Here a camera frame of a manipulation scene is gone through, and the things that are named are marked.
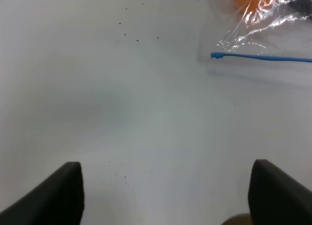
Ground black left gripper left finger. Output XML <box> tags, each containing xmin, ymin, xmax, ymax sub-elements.
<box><xmin>0</xmin><ymin>162</ymin><xmax>84</xmax><ymax>225</ymax></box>

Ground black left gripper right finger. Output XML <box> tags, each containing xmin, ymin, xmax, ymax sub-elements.
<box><xmin>248</xmin><ymin>159</ymin><xmax>312</xmax><ymax>225</ymax></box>

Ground clear zip bag blue seal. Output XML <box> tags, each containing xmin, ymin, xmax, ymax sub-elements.
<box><xmin>208</xmin><ymin>0</ymin><xmax>312</xmax><ymax>63</ymax></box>

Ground dark purple eggplant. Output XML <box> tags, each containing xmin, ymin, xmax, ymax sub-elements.
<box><xmin>288</xmin><ymin>0</ymin><xmax>312</xmax><ymax>16</ymax></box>

